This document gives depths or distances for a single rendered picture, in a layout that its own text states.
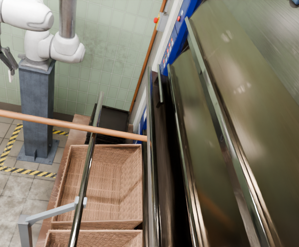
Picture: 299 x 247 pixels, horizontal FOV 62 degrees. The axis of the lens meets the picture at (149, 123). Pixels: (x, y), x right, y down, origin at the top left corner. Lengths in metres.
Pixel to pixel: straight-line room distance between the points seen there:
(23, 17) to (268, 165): 0.93
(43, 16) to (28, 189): 1.69
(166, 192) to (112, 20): 1.70
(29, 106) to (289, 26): 1.89
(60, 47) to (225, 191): 1.41
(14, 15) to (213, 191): 0.91
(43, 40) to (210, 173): 1.42
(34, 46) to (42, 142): 0.93
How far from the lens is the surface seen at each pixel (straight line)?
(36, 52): 1.89
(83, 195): 1.06
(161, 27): 1.91
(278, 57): 0.64
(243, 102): 0.69
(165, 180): 0.90
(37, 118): 1.28
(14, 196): 2.43
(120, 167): 1.90
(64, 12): 1.68
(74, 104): 2.81
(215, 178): 0.78
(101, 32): 2.32
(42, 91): 2.04
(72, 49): 1.80
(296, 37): 0.62
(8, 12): 1.10
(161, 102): 1.10
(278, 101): 0.63
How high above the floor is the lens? 2.10
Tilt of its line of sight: 41 degrees down
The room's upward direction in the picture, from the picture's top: 22 degrees clockwise
